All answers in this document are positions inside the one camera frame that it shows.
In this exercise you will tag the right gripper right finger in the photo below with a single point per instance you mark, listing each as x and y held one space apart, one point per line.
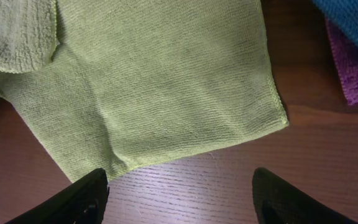
277 201

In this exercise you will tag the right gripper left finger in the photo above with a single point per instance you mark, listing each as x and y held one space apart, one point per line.
84 201

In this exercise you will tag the bright green microfiber cloth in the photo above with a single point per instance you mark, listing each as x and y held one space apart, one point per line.
120 85

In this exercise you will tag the purple microfiber cloth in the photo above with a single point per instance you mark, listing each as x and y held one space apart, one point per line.
345 56

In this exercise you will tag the blue microfiber cloth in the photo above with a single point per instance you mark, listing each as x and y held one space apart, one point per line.
343 13

